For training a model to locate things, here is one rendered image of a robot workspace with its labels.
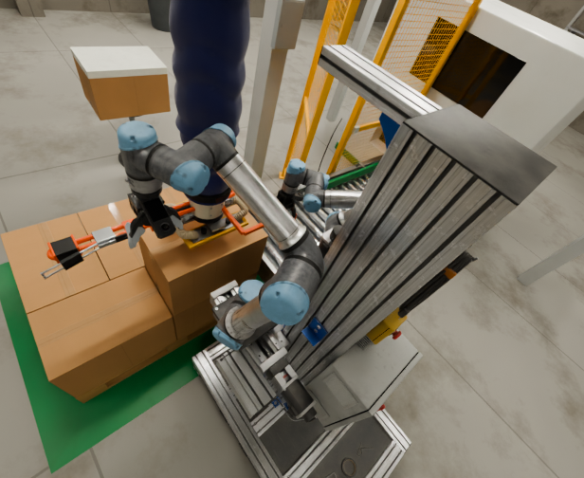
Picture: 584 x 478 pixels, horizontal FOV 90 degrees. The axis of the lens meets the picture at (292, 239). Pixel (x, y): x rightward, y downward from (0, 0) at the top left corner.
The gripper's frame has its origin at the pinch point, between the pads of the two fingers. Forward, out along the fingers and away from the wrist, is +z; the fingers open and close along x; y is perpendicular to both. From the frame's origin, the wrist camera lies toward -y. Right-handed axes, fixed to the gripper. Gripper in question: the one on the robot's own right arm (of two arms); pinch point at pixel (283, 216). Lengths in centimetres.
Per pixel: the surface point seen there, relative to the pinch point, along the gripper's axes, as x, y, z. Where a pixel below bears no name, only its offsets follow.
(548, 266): 146, -283, 82
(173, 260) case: -16, 53, 22
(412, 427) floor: 140, -46, 117
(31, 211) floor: -178, 105, 116
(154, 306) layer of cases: -18, 67, 62
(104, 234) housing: -25, 76, -3
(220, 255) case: -7.2, 32.1, 22.0
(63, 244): -26, 90, -4
